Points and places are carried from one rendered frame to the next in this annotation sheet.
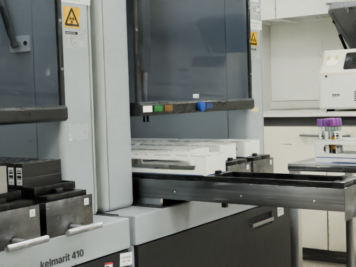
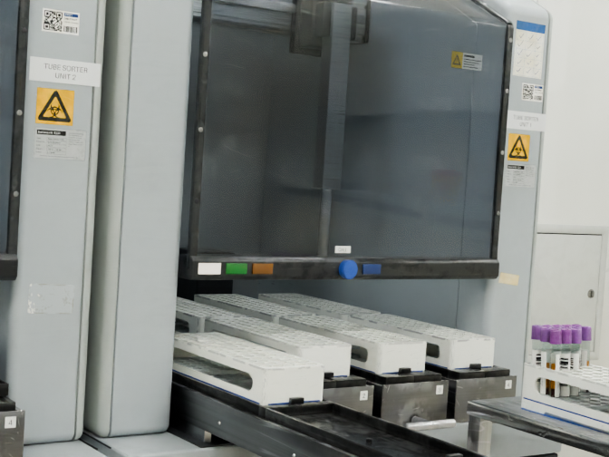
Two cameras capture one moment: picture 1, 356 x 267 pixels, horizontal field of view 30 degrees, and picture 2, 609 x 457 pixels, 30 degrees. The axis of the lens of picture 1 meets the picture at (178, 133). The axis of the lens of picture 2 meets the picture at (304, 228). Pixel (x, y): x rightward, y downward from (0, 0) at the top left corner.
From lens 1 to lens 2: 0.67 m
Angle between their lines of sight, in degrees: 21
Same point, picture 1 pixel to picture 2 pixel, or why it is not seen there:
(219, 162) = (304, 383)
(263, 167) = (485, 393)
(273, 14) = not seen: outside the picture
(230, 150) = (408, 354)
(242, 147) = (448, 350)
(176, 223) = not seen: outside the picture
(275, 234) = not seen: outside the picture
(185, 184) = (231, 413)
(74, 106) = (45, 256)
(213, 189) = (263, 433)
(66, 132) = (22, 298)
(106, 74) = (127, 204)
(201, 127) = (419, 298)
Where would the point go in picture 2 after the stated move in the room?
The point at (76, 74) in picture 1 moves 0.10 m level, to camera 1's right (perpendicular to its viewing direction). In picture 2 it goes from (55, 202) to (120, 208)
